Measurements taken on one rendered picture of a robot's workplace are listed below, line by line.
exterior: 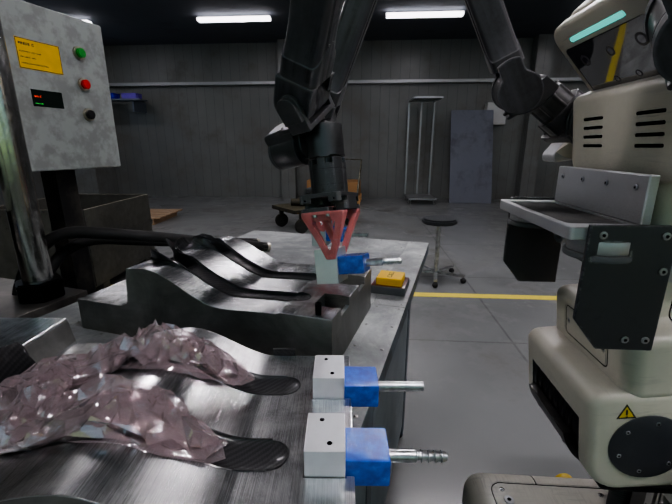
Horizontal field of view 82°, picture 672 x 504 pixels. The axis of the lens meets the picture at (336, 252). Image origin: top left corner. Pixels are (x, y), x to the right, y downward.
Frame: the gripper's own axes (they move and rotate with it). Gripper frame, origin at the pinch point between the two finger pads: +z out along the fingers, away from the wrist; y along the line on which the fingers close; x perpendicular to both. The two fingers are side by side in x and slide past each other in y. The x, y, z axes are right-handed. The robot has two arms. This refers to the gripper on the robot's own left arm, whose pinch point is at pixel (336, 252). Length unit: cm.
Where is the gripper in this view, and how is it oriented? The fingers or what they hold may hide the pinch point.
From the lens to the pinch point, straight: 61.0
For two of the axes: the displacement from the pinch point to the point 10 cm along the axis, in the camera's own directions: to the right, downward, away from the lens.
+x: 9.4, -0.6, -3.3
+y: -3.2, 1.2, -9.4
